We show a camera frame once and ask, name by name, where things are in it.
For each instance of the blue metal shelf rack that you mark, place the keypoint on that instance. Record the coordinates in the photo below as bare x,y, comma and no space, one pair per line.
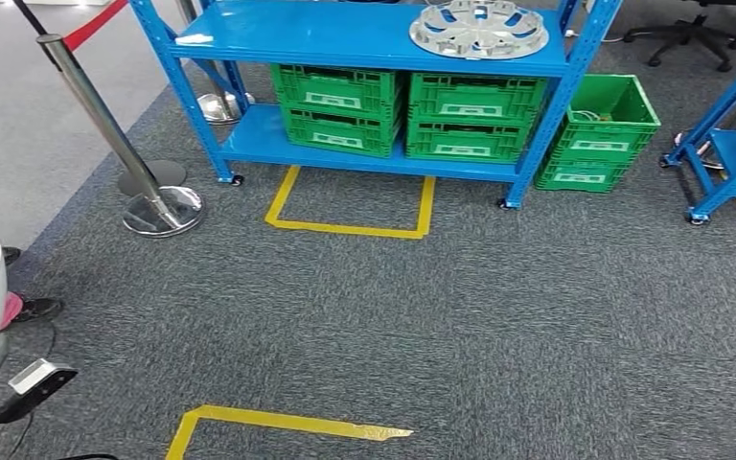
342,32

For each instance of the walking person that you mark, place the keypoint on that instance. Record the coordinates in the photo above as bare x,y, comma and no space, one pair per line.
38,309

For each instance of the short red barrier belt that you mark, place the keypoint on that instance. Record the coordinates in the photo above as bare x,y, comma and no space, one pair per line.
95,24

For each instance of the grey plastic wheel hubcap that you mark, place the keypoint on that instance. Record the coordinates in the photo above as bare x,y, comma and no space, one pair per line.
479,32

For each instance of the open green plastic crate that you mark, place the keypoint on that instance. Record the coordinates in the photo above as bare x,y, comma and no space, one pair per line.
603,143

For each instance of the black office chair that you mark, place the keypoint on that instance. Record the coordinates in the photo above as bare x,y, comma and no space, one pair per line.
685,32

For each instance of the small blue metal rack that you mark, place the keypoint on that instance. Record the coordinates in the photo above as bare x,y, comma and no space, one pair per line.
733,152

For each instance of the chrome stanchion post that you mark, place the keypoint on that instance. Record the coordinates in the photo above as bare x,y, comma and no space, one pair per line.
219,108
165,216

